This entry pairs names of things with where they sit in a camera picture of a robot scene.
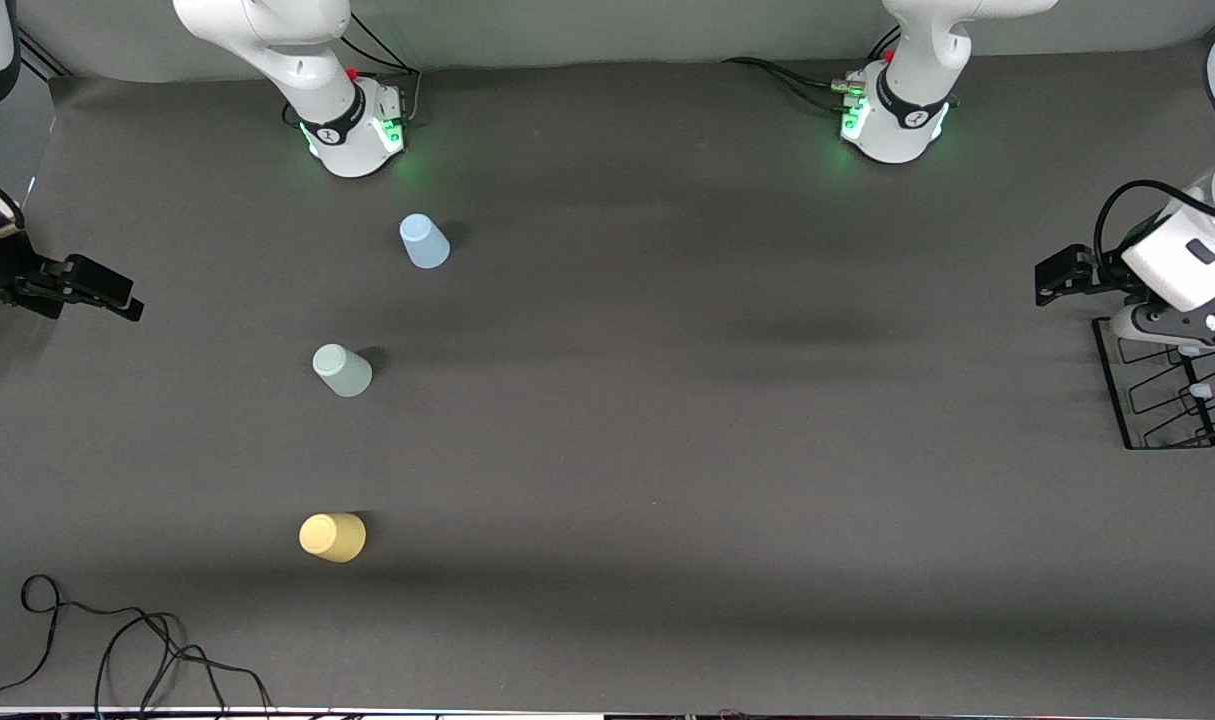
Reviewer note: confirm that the pale green plastic cup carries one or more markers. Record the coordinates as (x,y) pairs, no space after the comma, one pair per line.
(343,371)

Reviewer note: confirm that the yellow plastic cup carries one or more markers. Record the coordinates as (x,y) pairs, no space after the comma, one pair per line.
(333,537)

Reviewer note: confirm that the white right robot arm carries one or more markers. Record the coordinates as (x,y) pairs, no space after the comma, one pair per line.
(297,60)

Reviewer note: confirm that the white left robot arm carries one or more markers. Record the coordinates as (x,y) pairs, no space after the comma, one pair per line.
(912,70)

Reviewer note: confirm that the light blue plastic cup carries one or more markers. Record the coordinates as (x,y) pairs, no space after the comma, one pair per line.
(425,243)

